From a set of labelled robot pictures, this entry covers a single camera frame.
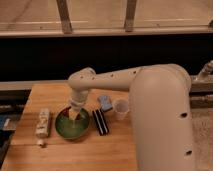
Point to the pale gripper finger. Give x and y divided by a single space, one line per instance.
73 114

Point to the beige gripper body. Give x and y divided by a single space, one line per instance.
78 99

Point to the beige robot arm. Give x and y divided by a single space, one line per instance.
160 111

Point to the blue sponge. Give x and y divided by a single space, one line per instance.
105 103

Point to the white squeeze tube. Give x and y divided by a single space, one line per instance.
43 126

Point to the black striped block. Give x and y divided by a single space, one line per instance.
100 122

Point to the clear plastic cup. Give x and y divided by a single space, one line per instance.
120 108

